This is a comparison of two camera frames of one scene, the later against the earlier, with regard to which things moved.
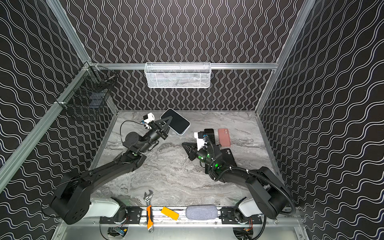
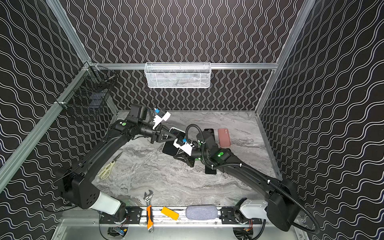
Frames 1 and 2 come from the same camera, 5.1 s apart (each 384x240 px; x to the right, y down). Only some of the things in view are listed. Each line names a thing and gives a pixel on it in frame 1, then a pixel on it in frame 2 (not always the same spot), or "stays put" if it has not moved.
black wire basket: (90, 91) stays put
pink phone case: (224, 137) stays put
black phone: (178, 123) → (169, 148)
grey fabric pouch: (201, 212) stays put
